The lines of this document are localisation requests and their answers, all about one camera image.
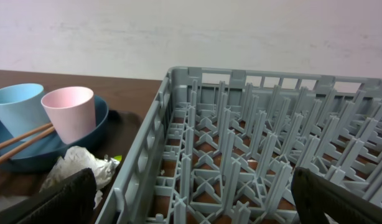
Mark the wooden chopstick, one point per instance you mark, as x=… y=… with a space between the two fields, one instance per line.
x=13 y=152
x=41 y=132

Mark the snack wrapper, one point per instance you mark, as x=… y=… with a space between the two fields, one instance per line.
x=78 y=158

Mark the light blue cup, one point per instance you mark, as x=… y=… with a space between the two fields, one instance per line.
x=20 y=108

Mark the grey dishwasher rack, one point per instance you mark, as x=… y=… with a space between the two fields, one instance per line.
x=222 y=146

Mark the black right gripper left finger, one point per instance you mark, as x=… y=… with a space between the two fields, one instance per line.
x=72 y=200

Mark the left wooden chopstick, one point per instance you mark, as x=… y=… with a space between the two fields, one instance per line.
x=41 y=132

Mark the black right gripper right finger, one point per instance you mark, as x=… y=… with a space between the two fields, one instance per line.
x=317 y=199

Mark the pink cup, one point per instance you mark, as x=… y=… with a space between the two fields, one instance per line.
x=71 y=111

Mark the dark blue plate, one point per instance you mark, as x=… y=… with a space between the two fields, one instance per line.
x=42 y=155

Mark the right wooden chopstick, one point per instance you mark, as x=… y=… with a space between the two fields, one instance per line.
x=13 y=152

